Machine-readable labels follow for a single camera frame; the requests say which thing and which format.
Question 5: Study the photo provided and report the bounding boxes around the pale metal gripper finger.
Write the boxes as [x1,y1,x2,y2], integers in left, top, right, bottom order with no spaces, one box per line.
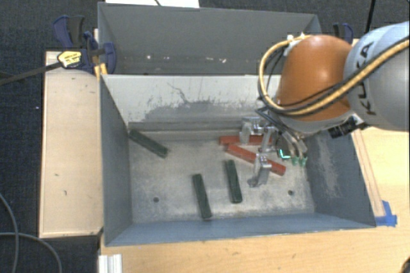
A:
[247,153,274,188]
[238,117,267,145]

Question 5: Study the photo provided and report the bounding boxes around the red-brown flat block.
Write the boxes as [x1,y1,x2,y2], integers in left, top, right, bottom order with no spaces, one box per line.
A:
[225,144,287,176]
[218,135,274,147]

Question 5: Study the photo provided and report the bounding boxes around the dark green flat block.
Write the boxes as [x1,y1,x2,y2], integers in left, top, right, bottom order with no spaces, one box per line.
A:
[223,159,243,204]
[127,128,169,159]
[191,173,213,220]

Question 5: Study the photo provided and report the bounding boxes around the grey metal bin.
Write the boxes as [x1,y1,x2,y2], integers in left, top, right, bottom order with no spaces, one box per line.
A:
[97,1,377,247]

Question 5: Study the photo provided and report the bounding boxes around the pale wood flat board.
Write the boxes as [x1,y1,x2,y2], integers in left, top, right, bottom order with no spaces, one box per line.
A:
[38,50,104,239]

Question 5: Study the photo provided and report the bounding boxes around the black cylinder on white bracket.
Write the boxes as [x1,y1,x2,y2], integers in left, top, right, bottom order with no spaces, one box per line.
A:
[328,116,365,139]

